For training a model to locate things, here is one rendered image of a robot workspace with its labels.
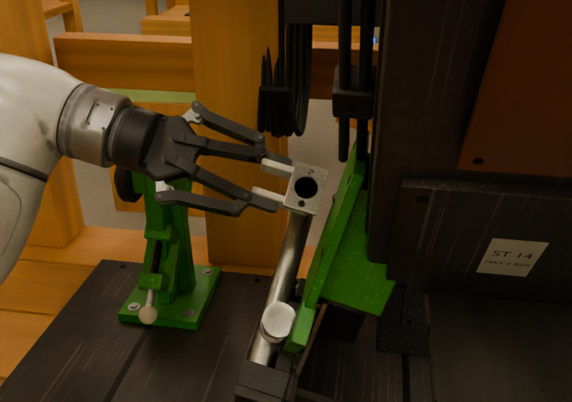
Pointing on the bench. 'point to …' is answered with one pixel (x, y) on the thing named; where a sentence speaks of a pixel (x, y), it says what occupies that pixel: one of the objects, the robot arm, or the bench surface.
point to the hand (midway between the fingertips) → (285, 187)
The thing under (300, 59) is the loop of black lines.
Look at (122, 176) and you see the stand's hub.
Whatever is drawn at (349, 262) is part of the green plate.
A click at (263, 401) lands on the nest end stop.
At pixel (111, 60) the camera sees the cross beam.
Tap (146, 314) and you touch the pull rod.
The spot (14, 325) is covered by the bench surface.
